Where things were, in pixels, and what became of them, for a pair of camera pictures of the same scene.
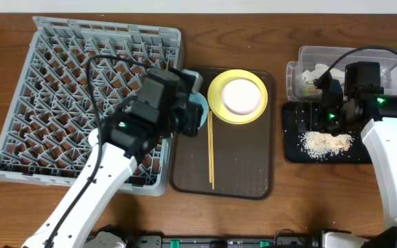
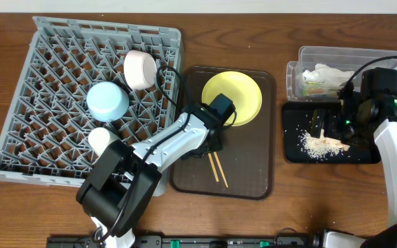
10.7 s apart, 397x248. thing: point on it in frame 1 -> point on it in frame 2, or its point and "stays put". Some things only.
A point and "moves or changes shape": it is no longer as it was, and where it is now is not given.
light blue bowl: [198, 98] -> [107, 101]
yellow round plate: [238, 96] moves or changes shape
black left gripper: [191, 119] -> [211, 142]
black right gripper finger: [304, 116] -> [316, 130]
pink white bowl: [241, 96] -> [140, 69]
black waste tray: [306, 139] stays put
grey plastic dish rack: [44, 134] stays put
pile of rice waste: [319, 145] stays put
